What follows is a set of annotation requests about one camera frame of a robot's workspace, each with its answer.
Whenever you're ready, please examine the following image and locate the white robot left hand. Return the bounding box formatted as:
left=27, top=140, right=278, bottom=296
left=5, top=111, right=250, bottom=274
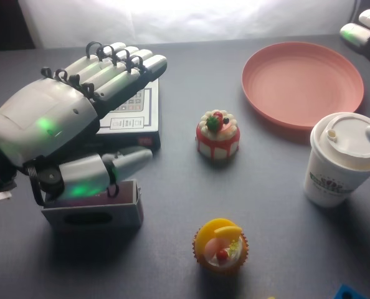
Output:
left=0, top=40, right=168, bottom=206

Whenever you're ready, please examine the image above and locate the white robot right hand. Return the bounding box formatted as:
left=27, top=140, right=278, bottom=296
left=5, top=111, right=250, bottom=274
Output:
left=339, top=8, right=370, bottom=151

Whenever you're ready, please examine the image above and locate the small grey purple box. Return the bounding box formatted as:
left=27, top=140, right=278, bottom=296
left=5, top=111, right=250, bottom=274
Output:
left=40, top=179, right=144, bottom=231

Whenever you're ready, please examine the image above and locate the white lidded coffee cup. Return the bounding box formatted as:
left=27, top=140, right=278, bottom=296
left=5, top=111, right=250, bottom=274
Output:
left=303, top=112, right=370, bottom=208

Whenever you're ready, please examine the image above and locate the pink round plate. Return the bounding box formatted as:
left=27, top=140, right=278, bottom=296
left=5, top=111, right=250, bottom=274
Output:
left=241, top=42, right=366, bottom=130

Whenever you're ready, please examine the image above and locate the glossy black product box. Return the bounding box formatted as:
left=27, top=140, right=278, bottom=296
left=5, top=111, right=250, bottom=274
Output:
left=96, top=77, right=161, bottom=153

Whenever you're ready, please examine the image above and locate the grey table cloth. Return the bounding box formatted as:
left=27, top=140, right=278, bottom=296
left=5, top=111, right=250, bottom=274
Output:
left=0, top=31, right=370, bottom=299

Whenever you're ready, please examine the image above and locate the white backdrop cloth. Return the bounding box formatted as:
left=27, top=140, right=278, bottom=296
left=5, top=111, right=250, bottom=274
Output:
left=16, top=0, right=362, bottom=49

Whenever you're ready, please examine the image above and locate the strawberry toy cake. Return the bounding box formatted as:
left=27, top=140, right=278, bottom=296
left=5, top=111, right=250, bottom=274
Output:
left=196, top=108, right=242, bottom=161

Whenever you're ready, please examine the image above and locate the yellow toy cupcake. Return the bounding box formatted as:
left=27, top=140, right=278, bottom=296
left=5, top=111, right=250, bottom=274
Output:
left=192, top=217, right=250, bottom=275

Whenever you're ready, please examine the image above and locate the blue foam block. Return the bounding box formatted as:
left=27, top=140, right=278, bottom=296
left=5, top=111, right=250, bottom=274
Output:
left=333, top=283, right=368, bottom=299

